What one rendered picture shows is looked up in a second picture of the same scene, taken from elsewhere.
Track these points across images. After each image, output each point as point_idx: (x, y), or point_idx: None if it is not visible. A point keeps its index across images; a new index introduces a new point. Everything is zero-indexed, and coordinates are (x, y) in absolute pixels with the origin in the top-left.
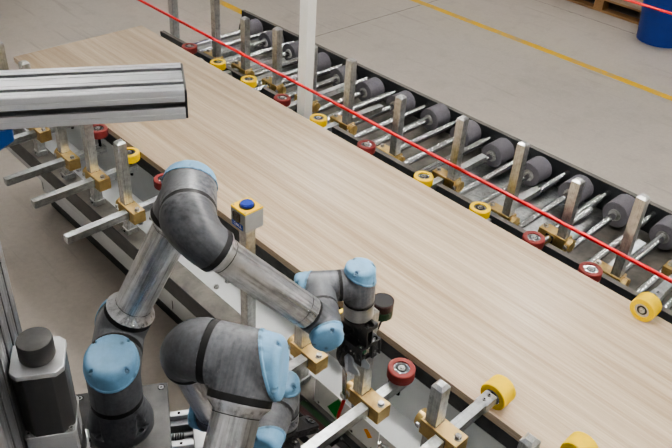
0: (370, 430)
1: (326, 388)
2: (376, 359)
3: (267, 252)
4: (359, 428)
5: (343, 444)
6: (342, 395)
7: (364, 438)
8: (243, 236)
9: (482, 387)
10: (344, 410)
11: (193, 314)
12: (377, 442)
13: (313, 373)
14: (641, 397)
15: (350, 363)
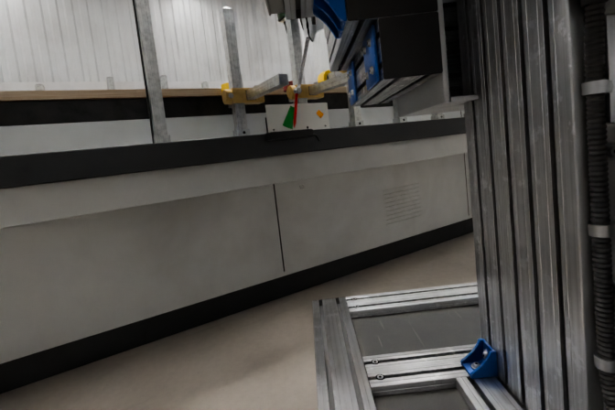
0: (320, 108)
1: (277, 105)
2: (253, 124)
3: (103, 97)
4: (312, 116)
5: (308, 143)
6: (298, 88)
7: (318, 122)
8: (144, 0)
9: (324, 76)
10: (297, 112)
11: (62, 179)
12: (328, 113)
13: (262, 102)
14: None
15: (317, 20)
